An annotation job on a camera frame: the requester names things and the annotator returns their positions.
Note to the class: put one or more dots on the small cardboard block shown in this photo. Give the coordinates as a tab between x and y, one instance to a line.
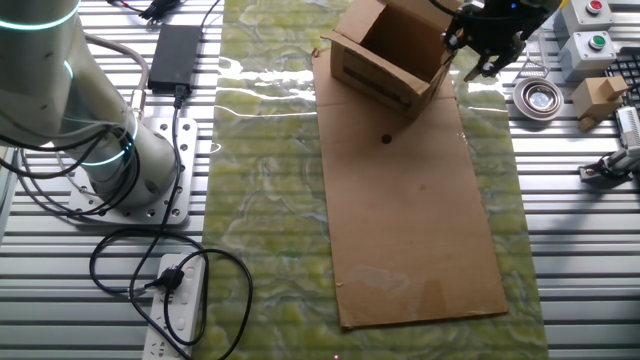
595	100

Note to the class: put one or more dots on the black keyboard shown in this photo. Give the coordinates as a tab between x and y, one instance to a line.
627	67

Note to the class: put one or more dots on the metal clamp bracket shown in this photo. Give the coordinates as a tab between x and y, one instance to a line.
607	167

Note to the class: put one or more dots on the black power adapter brick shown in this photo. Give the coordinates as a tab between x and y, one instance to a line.
175	57

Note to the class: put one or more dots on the green marble pattern mat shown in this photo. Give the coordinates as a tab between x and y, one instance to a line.
265	175

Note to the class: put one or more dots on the grey box red button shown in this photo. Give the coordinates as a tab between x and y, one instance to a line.
592	17

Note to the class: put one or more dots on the brown cardboard box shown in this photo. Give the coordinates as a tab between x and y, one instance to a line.
385	65

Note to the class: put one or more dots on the white power strip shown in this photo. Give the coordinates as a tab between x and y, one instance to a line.
186	310

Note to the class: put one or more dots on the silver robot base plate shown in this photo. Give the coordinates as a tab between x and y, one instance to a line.
186	145

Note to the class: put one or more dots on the flat brown cardboard sheet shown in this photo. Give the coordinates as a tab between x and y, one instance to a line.
410	225

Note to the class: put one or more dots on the round silver dish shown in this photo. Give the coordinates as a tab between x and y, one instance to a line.
537	98

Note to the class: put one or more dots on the grey box green button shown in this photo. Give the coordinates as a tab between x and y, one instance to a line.
580	57

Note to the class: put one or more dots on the white ribbed device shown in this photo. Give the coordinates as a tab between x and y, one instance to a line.
629	125

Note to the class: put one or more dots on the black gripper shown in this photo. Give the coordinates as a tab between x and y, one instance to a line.
495	32

